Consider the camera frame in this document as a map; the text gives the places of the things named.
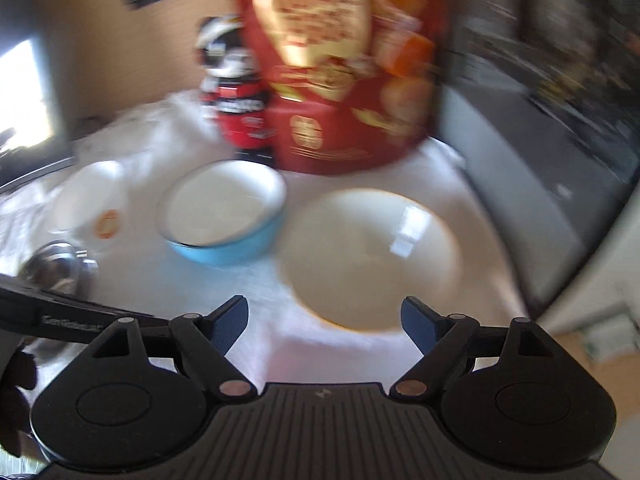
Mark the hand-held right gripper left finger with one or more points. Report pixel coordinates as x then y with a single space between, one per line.
231 324

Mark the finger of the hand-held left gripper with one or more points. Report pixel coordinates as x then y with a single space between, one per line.
137 321

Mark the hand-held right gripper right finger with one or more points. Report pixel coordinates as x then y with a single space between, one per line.
419 324

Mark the stainless steel bowl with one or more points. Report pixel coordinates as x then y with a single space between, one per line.
50 266

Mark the blue bowl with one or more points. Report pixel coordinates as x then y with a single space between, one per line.
220 205

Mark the white paper bowl orange print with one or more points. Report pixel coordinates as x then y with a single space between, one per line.
87 195

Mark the person's left hand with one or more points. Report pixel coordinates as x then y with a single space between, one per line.
17 380

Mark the white textured tablecloth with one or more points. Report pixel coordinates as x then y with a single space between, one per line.
150 300

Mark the grey computer case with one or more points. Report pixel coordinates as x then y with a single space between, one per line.
525 160

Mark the red drink bottle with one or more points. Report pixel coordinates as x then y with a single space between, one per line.
236 110

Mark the black monitor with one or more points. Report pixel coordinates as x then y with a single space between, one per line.
30 100

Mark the red snack bag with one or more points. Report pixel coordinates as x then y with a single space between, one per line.
340 60

